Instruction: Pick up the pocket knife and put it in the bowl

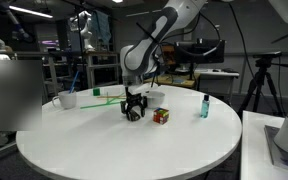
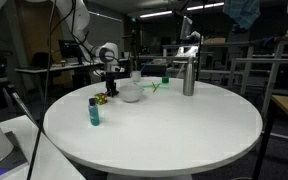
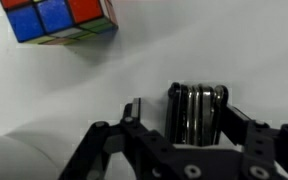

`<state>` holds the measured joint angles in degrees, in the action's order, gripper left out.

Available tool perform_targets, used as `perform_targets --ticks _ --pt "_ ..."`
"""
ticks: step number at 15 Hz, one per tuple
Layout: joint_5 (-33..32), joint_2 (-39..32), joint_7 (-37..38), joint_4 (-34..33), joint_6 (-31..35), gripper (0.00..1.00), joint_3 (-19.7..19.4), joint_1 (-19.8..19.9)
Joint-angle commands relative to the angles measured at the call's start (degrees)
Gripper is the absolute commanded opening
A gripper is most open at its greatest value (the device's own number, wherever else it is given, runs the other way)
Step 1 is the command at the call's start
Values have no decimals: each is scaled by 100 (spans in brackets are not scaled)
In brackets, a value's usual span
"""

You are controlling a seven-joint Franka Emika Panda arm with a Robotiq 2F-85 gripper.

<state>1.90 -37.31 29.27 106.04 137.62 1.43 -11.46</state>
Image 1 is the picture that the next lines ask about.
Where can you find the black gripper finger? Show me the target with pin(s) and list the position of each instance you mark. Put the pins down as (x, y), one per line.
(143, 106)
(125, 111)

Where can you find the ceiling light strip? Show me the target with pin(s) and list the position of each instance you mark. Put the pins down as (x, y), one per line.
(20, 10)

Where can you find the orange stick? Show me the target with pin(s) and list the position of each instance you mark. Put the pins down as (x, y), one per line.
(114, 97)

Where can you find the small green cube block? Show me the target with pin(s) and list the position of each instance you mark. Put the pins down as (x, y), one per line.
(96, 91)

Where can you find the black computer monitor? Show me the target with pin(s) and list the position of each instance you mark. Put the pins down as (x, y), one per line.
(200, 51)

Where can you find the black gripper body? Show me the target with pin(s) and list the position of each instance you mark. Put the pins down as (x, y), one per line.
(134, 101)

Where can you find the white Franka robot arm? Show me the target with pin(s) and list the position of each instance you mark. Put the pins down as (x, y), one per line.
(140, 56)

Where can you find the blue hanging cloth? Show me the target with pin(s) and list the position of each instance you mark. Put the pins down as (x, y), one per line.
(102, 26)

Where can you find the blue sanitizer bottle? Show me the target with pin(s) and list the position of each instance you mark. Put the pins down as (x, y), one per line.
(205, 106)

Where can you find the blue sticky note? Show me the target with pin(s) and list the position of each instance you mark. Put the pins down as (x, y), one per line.
(178, 81)

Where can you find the grey robot mounting plate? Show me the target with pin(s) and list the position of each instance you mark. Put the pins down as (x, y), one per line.
(277, 150)

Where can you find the long green stick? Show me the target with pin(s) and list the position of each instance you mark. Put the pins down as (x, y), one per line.
(100, 105)

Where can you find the white mug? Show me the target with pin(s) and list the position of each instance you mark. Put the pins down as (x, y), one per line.
(66, 100)

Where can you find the white robot stand table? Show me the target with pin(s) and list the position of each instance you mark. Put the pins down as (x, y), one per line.
(257, 150)

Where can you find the blue straw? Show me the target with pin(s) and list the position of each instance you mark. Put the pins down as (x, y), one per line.
(73, 81)

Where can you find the multicoloured Rubik's cube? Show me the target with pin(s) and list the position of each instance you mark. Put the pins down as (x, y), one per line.
(160, 115)

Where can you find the black camera tripod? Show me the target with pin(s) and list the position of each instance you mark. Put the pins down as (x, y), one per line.
(260, 83)

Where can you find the wooden table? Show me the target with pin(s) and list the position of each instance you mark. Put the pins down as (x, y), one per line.
(164, 80)

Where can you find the white office desk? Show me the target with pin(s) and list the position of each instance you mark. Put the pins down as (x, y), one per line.
(217, 73)

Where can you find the grey background robot arm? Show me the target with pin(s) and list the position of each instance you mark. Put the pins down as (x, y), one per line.
(17, 26)

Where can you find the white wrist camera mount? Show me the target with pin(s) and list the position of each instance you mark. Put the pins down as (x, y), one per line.
(142, 89)

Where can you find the grey metal frame table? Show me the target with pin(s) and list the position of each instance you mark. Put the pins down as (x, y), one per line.
(100, 66)

